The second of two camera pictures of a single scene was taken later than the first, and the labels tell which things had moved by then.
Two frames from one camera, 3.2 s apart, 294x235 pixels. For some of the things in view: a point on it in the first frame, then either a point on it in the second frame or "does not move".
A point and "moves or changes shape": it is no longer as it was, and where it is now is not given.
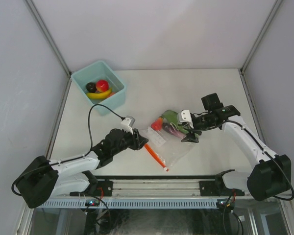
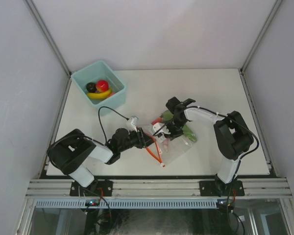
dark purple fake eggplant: (91, 87) does not move
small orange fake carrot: (111, 94) does not move
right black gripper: (190, 137) to (173, 135)
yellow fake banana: (99, 95) does not move
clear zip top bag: (171, 151) moves or changes shape
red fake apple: (102, 85) does not move
